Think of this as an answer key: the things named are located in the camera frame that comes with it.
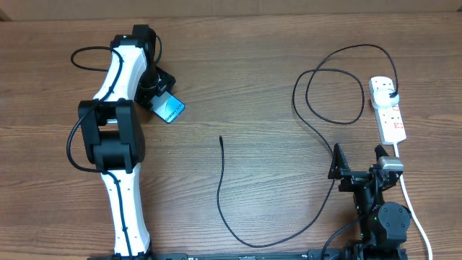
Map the white charger plug adapter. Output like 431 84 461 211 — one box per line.
371 89 400 109

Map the black charger cable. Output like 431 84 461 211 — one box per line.
216 43 400 249

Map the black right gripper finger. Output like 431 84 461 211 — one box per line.
374 144 389 161
328 143 350 179

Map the white power strip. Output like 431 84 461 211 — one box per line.
368 76 406 145

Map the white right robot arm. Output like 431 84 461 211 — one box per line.
321 144 411 260

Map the white power strip cord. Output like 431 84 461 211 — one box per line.
392 142 434 260

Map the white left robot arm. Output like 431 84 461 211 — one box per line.
66 25 175 259

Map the blue screen smartphone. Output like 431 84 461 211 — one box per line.
150 92 186 124

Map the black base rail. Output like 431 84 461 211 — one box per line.
88 248 409 260

